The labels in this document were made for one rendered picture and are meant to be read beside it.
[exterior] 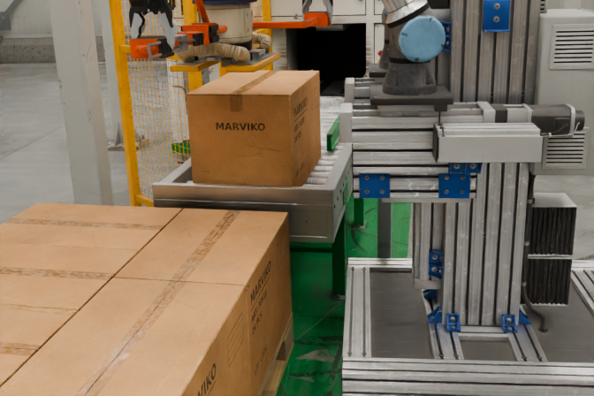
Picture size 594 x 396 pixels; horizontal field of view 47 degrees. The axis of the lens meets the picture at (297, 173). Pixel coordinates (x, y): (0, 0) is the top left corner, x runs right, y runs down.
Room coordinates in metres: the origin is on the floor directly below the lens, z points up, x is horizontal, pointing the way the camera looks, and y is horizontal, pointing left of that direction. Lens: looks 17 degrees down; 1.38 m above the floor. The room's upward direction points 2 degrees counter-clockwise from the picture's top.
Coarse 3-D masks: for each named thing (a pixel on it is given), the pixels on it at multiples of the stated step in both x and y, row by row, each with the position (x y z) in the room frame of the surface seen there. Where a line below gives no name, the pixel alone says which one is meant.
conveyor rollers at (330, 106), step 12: (324, 96) 4.59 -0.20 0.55; (336, 96) 4.58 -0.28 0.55; (324, 108) 4.22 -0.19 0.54; (336, 108) 4.21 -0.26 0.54; (324, 120) 3.86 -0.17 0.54; (324, 132) 3.58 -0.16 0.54; (324, 144) 3.31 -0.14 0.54; (336, 144) 3.30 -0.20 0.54; (324, 156) 3.05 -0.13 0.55; (336, 156) 3.04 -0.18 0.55; (324, 168) 2.86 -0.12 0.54; (312, 180) 2.69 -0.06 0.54; (324, 180) 2.68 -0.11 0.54
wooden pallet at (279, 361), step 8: (288, 320) 2.25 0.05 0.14; (288, 328) 2.24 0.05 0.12; (288, 336) 2.23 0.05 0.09; (280, 344) 2.11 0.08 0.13; (288, 344) 2.23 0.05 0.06; (280, 352) 2.18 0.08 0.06; (288, 352) 2.23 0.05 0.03; (272, 360) 1.99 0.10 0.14; (280, 360) 2.18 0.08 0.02; (272, 368) 2.14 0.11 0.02; (280, 368) 2.13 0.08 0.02; (272, 376) 2.09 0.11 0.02; (280, 376) 2.09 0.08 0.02; (264, 384) 1.87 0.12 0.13; (272, 384) 2.04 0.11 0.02; (264, 392) 1.99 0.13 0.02; (272, 392) 1.99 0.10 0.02
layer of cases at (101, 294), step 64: (0, 256) 1.99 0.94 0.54; (64, 256) 1.97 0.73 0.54; (128, 256) 1.96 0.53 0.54; (192, 256) 1.94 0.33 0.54; (256, 256) 1.93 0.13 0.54; (0, 320) 1.57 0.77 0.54; (64, 320) 1.56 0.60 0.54; (128, 320) 1.55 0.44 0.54; (192, 320) 1.54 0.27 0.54; (256, 320) 1.83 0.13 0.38; (0, 384) 1.29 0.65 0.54; (64, 384) 1.28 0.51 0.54; (128, 384) 1.27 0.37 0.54; (192, 384) 1.29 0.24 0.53; (256, 384) 1.79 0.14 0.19
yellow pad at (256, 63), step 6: (258, 48) 2.40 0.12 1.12; (252, 54) 2.28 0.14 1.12; (264, 54) 2.43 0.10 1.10; (270, 54) 2.43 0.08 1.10; (276, 54) 2.46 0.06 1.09; (252, 60) 2.27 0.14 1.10; (258, 60) 2.27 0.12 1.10; (264, 60) 2.30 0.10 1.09; (270, 60) 2.36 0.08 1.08; (228, 66) 2.19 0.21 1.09; (234, 66) 2.19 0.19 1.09; (240, 66) 2.18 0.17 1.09; (246, 66) 2.18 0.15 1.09; (252, 66) 2.17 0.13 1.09; (258, 66) 2.21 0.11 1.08
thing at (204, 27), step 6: (192, 24) 2.16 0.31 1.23; (198, 24) 2.16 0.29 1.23; (204, 24) 2.16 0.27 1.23; (210, 24) 2.15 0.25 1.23; (216, 24) 2.15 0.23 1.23; (186, 30) 2.09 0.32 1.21; (192, 30) 2.08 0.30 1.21; (198, 30) 2.08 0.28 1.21; (204, 30) 2.08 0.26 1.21; (210, 30) 2.08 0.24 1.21; (216, 30) 2.12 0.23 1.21; (210, 36) 2.09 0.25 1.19; (216, 36) 2.12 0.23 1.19; (204, 42) 2.08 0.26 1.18; (210, 42) 2.08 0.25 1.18
